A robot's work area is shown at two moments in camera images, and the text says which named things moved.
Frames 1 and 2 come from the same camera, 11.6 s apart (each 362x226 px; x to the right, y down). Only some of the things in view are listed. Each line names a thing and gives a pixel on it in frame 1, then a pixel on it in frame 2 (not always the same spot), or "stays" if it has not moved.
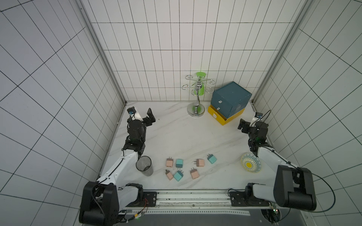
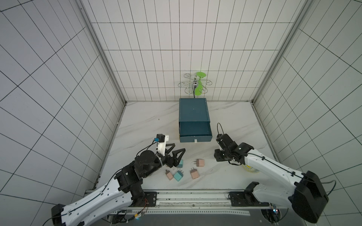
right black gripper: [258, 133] -> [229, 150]
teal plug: [178, 175] stays
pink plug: [194, 173] stays
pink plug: [168, 174] stays
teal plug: [179, 163] stays
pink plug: [200, 162] stays
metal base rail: [201, 202] stays
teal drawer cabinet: [230, 99] -> [194, 122]
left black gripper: [152, 117] -> [175, 161]
